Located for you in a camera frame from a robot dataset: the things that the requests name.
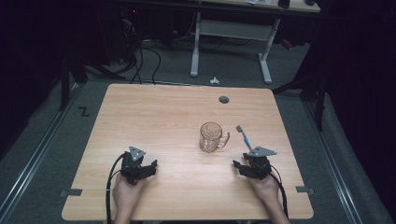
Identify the person's right hand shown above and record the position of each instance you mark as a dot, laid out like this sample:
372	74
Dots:
265	189

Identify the metal floor rail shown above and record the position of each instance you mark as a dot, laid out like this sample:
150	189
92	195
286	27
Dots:
37	152
333	168

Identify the dark computer tower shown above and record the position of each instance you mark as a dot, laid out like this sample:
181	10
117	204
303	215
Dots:
129	28

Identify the clear glass mug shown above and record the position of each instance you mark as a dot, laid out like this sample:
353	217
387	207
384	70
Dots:
211	138

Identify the grey round table grommet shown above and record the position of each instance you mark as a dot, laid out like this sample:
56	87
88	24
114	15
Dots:
223	99

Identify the blue toothbrush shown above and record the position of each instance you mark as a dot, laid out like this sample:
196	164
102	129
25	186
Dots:
246	139

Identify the grey tape strip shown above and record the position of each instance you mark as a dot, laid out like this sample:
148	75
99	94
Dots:
71	192
305	189

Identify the white-framed wooden desk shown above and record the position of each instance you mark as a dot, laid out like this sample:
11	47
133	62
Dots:
232	29

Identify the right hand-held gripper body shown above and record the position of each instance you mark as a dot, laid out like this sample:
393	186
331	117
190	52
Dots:
260	165

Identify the person's left hand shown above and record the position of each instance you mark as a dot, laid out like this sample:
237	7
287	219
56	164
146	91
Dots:
126	196

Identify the black object on desk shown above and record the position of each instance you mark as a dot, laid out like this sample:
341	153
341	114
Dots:
283	3

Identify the black metal stand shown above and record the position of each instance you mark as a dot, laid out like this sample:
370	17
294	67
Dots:
319	102
64	84

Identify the small white floor object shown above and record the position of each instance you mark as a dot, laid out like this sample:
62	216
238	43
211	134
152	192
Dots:
214	81

